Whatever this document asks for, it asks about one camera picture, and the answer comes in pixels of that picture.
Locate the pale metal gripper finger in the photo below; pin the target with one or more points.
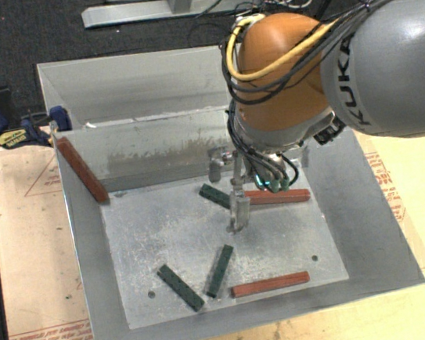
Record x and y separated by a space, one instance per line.
240 212
216 170

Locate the dark green flat block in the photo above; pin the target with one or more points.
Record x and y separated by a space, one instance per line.
219 271
180 287
215 195

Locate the brown cardboard board, red print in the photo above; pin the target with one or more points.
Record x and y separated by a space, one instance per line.
34 251

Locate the black cylinder on white bracket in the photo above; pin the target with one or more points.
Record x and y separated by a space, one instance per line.
327 133

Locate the red-brown flat block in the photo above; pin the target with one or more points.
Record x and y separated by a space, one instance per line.
269 284
280 196
82 169

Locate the grey metal bin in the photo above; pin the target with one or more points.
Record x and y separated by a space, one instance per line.
167 235

